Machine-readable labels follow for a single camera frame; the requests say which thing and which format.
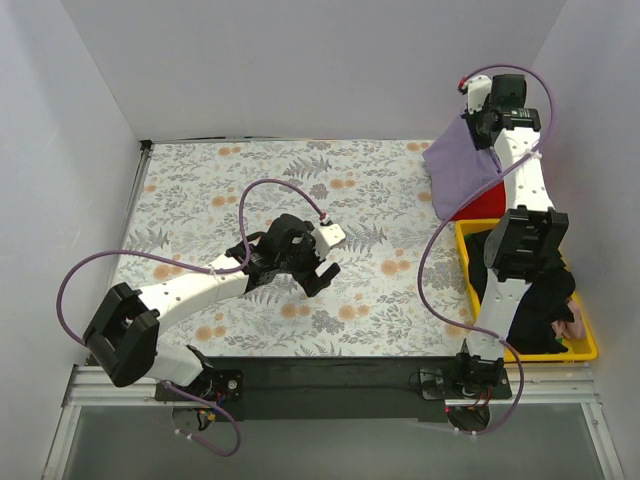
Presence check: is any lavender t shirt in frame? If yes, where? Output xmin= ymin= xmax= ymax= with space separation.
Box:
xmin=423 ymin=116 xmax=500 ymax=220

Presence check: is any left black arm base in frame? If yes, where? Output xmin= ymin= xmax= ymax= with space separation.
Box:
xmin=146 ymin=367 xmax=245 ymax=402

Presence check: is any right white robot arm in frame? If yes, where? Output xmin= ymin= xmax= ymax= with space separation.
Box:
xmin=452 ymin=74 xmax=569 ymax=398

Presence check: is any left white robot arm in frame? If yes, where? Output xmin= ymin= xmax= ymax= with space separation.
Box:
xmin=83 ymin=214 xmax=346 ymax=400

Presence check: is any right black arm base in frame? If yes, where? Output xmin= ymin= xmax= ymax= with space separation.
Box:
xmin=417 ymin=362 xmax=512 ymax=401

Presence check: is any folded red t shirt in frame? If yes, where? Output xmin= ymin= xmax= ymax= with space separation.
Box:
xmin=453 ymin=182 xmax=506 ymax=221

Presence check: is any floral patterned table mat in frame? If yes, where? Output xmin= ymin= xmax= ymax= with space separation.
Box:
xmin=115 ymin=140 xmax=473 ymax=356

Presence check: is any black clothes pile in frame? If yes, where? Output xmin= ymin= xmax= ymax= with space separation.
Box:
xmin=465 ymin=230 xmax=576 ymax=354

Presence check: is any pink garment in tray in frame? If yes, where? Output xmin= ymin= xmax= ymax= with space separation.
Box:
xmin=551 ymin=298 xmax=587 ymax=340

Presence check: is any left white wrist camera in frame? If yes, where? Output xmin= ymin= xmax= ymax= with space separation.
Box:
xmin=311 ymin=223 xmax=346 ymax=259

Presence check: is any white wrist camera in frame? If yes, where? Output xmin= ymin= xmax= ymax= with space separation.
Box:
xmin=458 ymin=74 xmax=492 ymax=114
xmin=311 ymin=223 xmax=346 ymax=259

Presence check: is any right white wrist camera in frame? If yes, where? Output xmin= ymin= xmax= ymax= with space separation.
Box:
xmin=458 ymin=74 xmax=492 ymax=114

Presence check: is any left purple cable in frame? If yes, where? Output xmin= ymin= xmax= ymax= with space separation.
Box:
xmin=55 ymin=178 xmax=331 ymax=458

